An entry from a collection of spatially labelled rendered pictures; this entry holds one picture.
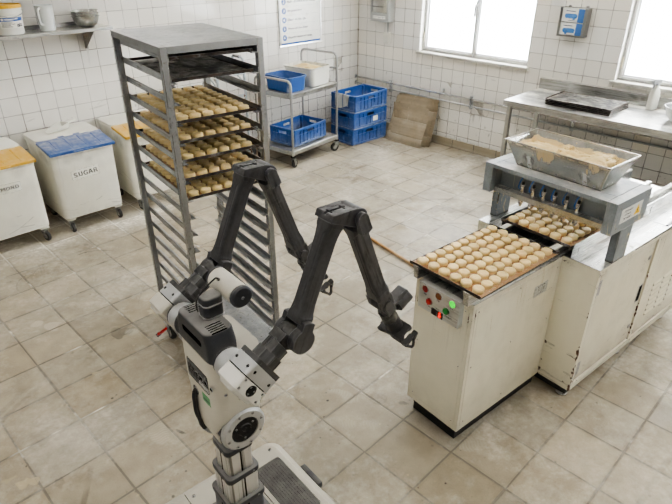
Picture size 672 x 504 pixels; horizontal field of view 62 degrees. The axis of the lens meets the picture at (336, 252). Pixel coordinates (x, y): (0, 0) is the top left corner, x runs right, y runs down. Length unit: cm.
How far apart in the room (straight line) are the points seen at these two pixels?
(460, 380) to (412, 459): 47
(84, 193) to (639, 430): 438
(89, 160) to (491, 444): 381
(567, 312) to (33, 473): 272
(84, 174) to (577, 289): 391
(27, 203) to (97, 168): 61
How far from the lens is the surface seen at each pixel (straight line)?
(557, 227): 309
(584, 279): 297
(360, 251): 163
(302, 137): 641
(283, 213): 199
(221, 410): 182
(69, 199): 521
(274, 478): 250
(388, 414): 310
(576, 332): 312
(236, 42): 265
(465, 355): 263
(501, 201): 327
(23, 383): 371
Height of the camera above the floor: 219
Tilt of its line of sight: 29 degrees down
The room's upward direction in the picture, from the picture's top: straight up
